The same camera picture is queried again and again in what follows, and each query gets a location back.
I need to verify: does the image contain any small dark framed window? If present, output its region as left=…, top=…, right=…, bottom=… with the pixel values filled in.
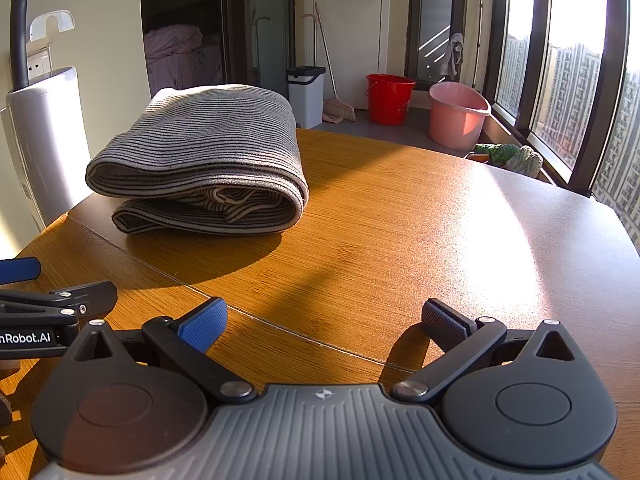
left=404, top=0, right=471, bottom=92

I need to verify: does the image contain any black hose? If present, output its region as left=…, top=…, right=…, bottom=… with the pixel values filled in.
left=10, top=0, right=32, bottom=91

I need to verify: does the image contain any white wall holder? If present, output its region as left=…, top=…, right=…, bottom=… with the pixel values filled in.
left=28, top=10, right=76, bottom=42

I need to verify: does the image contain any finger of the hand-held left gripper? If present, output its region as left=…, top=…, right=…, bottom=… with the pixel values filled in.
left=0, top=281, right=118, bottom=331
left=0, top=257, right=41, bottom=283

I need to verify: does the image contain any green knitted cloth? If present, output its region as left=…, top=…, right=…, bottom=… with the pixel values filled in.
left=472, top=142, right=544, bottom=178

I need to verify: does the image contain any red plastic bucket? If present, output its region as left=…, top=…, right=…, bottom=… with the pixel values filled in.
left=365, top=74, right=417, bottom=127

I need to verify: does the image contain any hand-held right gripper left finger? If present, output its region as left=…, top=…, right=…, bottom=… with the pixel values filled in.
left=74, top=296, right=256, bottom=405

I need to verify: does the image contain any pink bedding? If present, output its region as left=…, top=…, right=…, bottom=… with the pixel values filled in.
left=143, top=25, right=223, bottom=93

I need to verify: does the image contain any pink plastic basin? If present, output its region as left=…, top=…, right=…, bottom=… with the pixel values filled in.
left=428, top=81, right=492, bottom=150

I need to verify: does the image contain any striped knit garment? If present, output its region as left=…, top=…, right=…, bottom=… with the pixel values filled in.
left=85, top=85, right=309, bottom=236

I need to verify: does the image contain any white wall socket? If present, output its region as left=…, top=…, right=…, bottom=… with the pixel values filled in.
left=25, top=49, right=53, bottom=81

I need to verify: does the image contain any broom with pink handle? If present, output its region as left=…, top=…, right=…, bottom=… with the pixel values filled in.
left=301, top=2, right=357, bottom=123

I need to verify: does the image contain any long wooden pole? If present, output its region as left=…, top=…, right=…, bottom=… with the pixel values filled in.
left=472, top=0, right=486, bottom=87

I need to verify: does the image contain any white trash bin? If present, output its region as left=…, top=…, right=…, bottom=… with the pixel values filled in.
left=286, top=65, right=327, bottom=130

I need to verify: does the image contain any dark sliding door frame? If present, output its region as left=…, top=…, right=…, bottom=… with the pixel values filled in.
left=140, top=0, right=296, bottom=131

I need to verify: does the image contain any white standing appliance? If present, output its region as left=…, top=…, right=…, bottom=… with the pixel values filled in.
left=0, top=66, right=92, bottom=228

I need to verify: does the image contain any grey hanging rag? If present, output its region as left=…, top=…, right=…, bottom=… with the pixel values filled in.
left=440, top=32, right=466, bottom=77

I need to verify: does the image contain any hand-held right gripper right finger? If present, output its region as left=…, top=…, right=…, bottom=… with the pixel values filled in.
left=391, top=298, right=578, bottom=403

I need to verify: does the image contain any black window frame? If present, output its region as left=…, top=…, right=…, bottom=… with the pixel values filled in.
left=487, top=0, right=640, bottom=256

